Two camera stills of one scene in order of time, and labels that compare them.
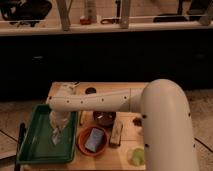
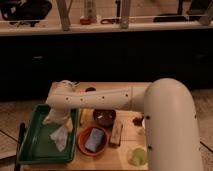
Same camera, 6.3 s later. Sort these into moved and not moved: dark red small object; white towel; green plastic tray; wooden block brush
Moved: white towel
Not moved: wooden block brush; dark red small object; green plastic tray
